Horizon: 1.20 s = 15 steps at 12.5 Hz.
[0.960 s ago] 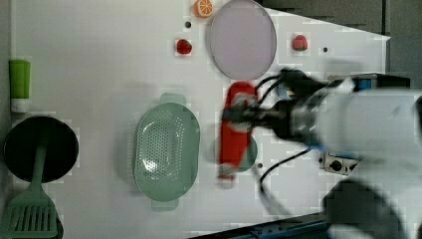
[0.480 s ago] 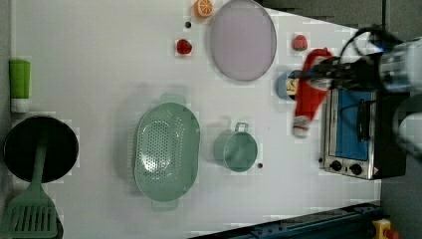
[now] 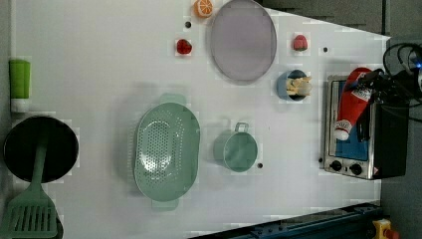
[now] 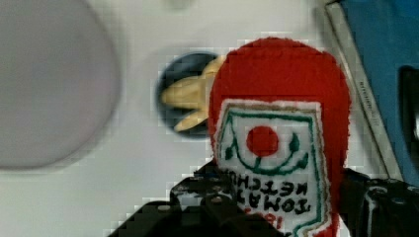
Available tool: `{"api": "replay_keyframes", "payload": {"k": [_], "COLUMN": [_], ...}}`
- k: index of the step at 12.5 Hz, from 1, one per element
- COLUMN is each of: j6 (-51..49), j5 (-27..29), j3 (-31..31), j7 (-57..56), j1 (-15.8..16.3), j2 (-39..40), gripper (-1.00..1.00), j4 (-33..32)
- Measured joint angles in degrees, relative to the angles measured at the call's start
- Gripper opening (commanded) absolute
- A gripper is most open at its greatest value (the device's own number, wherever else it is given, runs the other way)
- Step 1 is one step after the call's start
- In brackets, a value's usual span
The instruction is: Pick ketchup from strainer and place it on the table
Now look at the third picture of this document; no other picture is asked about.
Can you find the red strawberry toy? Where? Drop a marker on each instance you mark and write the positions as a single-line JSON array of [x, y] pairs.
[[183, 47]]

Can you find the red ketchup bottle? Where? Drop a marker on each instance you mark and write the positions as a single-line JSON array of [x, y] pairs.
[[353, 101]]

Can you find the orange slice toy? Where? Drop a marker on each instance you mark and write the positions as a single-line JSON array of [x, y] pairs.
[[203, 8]]

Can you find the yellow red emergency button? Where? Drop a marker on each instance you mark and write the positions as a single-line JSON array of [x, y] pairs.
[[383, 230]]

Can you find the yellow toy chicken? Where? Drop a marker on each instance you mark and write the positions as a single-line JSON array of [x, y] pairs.
[[301, 87]]

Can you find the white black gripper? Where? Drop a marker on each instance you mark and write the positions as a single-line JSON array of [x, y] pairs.
[[403, 87]]

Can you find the green slotted spatula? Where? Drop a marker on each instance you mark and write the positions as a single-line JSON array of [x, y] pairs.
[[32, 213]]

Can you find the blue bowl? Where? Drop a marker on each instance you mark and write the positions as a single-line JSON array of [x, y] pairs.
[[281, 85]]

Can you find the pink strawberry toy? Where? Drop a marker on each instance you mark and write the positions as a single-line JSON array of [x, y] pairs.
[[300, 43]]

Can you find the blue metal frame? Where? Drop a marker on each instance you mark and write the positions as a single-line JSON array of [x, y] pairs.
[[351, 222]]

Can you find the green bottle white cap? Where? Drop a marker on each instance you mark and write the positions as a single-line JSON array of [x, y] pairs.
[[20, 81]]

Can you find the black toaster oven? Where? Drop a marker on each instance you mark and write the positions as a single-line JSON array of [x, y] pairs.
[[377, 145]]

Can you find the green strainer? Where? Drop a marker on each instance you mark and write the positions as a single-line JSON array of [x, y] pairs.
[[167, 151]]

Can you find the round purple plate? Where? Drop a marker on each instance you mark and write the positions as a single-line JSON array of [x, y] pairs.
[[243, 40]]

